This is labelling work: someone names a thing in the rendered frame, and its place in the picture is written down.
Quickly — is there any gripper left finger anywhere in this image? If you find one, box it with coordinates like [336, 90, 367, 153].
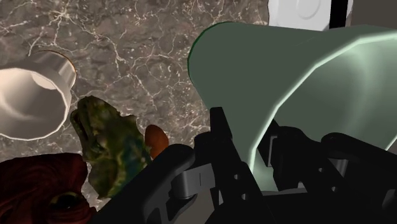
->
[92, 106, 277, 224]

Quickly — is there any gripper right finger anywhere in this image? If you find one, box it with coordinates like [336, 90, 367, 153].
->
[257, 118, 397, 224]

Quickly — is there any small orange rounded object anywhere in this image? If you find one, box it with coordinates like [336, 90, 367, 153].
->
[144, 124, 170, 160]

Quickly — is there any green mottled frog figure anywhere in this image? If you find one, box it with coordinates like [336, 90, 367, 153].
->
[69, 95, 153, 200]

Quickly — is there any pale green cup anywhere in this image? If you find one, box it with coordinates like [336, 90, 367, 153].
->
[187, 21, 397, 192]

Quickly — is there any dark red figure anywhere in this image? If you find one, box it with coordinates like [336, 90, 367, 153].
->
[0, 153, 97, 224]

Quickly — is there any white cup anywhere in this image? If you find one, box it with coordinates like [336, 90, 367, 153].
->
[0, 50, 78, 141]

